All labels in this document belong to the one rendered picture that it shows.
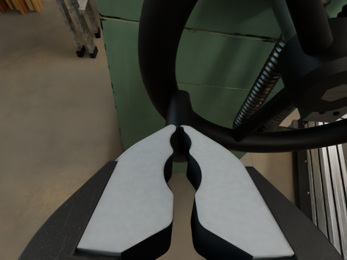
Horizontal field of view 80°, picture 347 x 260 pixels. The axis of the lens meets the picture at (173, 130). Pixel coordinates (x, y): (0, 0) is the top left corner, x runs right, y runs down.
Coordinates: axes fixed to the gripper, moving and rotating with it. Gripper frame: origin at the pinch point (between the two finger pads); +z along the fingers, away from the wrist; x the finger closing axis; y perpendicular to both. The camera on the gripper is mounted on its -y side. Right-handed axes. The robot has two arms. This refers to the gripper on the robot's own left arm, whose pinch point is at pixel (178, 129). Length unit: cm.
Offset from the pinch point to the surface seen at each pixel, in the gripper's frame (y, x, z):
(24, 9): 3, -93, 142
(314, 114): 12.9, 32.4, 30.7
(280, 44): -3.5, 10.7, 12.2
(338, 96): -1.4, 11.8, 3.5
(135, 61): 3.0, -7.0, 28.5
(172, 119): 0.8, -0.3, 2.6
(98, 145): 52, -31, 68
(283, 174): 62, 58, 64
